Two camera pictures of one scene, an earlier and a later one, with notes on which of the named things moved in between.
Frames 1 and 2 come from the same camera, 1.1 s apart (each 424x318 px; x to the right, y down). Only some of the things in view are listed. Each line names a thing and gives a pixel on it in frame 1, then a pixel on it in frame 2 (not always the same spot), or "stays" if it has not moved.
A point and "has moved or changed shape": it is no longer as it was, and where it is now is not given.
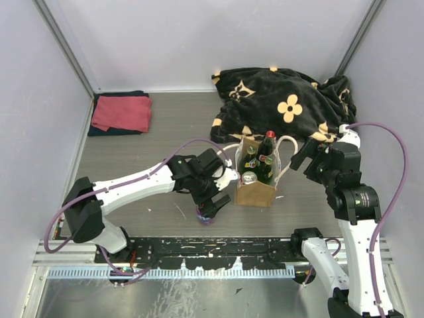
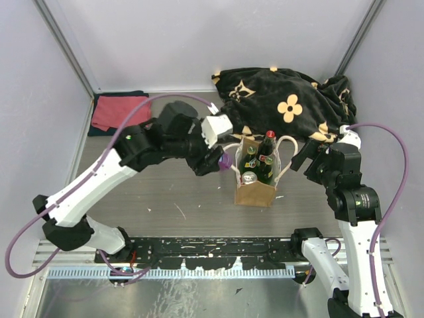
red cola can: x=249 y=177 stays
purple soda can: x=204 y=220 has moved or changed shape
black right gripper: x=307 y=149 stays
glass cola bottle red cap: x=267 y=148 stays
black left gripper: x=206 y=204 -> x=212 y=160
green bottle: x=250 y=163 stays
